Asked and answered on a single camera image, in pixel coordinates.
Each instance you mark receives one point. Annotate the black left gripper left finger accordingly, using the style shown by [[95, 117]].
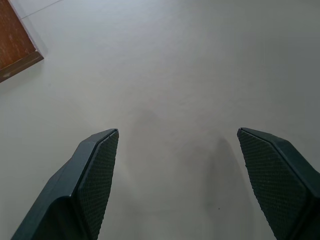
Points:
[[75, 190]]

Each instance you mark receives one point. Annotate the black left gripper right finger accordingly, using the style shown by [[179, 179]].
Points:
[[282, 185]]

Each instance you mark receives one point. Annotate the brown wooden furniture panel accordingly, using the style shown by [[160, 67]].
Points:
[[13, 42]]

